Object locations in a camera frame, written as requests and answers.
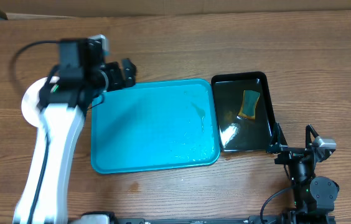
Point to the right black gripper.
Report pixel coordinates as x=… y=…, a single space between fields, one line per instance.
x=289 y=152

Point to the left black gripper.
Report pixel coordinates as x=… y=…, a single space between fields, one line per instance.
x=113 y=70

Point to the yellow green scrub sponge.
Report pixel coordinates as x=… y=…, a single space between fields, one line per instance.
x=249 y=104

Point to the white plate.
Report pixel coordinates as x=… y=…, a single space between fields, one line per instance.
x=29 y=103

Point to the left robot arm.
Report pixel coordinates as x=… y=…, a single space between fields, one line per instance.
x=65 y=97

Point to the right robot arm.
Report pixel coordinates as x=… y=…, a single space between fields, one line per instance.
x=314 y=196

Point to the black water tray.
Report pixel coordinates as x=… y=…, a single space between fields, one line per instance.
x=240 y=134

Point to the teal plastic tray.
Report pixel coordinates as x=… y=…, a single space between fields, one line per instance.
x=154 y=126

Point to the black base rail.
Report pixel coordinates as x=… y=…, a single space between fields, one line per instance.
x=109 y=218

